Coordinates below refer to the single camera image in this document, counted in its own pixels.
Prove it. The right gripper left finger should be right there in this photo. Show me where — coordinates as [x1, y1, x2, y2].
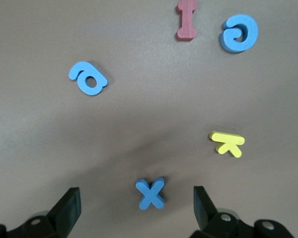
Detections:
[0, 187, 82, 238]

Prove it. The yellow letter k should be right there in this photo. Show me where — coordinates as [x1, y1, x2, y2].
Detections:
[209, 131, 246, 159]

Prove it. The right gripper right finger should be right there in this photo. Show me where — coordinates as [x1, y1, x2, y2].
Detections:
[191, 185, 296, 238]

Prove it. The blue letter G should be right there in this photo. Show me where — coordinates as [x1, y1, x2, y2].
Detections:
[220, 14, 259, 54]

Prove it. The red letter I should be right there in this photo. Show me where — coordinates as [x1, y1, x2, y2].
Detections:
[175, 0, 198, 42]

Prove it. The blue letter a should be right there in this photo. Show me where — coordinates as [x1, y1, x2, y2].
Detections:
[69, 61, 109, 96]

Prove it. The blue letter X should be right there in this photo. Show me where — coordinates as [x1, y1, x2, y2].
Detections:
[135, 177, 165, 210]

